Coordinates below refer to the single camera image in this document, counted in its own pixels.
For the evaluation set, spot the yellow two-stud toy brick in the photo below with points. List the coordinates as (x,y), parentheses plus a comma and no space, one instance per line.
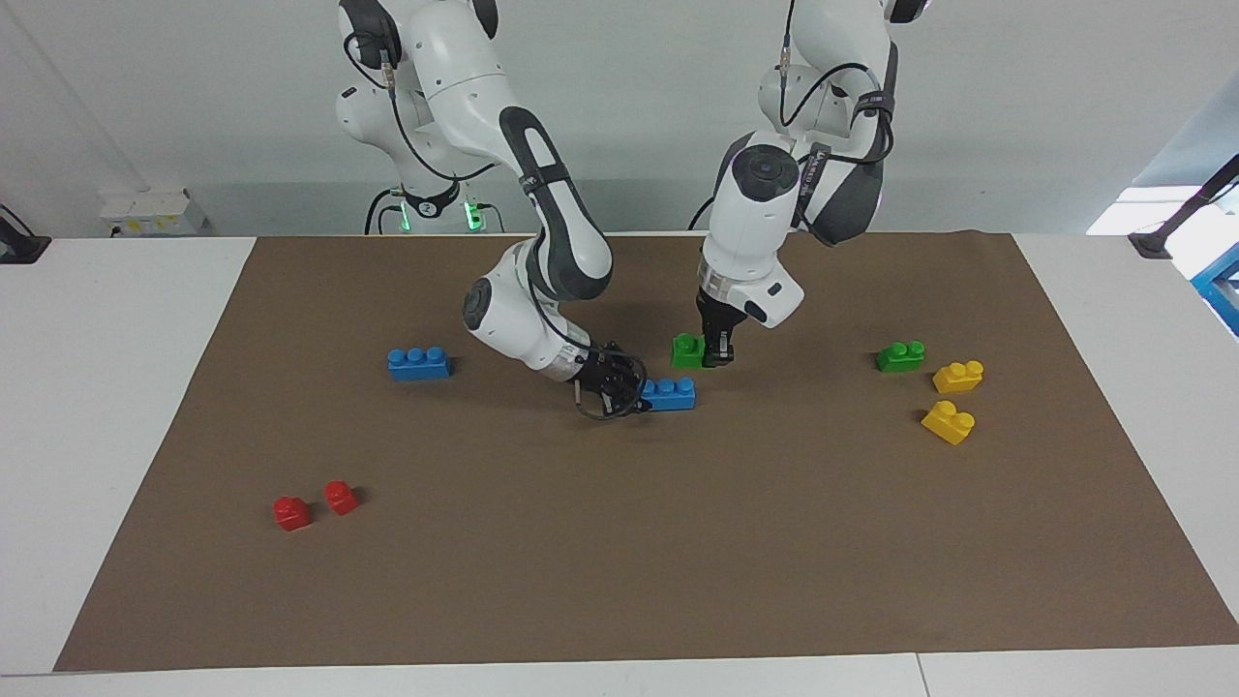
(949,423)
(958,377)

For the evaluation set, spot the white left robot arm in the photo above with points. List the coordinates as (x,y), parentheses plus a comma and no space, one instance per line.
(765,223)

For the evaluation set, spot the blue metal frame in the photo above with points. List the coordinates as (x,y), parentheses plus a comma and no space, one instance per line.
(1222,286)

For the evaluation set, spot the blue three-stud toy brick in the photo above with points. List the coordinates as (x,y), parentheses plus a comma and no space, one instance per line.
(673,395)
(418,364)

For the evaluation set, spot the green two-stud toy brick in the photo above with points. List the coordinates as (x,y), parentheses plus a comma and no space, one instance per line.
(685,352)
(900,357)

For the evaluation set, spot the brown paper table mat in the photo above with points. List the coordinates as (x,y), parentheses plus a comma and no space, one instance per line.
(619,542)

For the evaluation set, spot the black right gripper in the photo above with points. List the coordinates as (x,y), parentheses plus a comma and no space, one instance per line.
(595,373)

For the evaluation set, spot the white power strip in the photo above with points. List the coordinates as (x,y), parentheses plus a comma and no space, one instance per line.
(153,211)

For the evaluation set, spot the black clamp stand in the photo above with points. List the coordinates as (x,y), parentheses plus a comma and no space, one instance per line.
(1176,218)
(19,242)

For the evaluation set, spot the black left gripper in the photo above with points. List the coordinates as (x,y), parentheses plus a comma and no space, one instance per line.
(718,324)

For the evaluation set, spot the red one-stud toy brick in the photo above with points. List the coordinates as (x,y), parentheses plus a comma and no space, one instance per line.
(341,498)
(291,514)

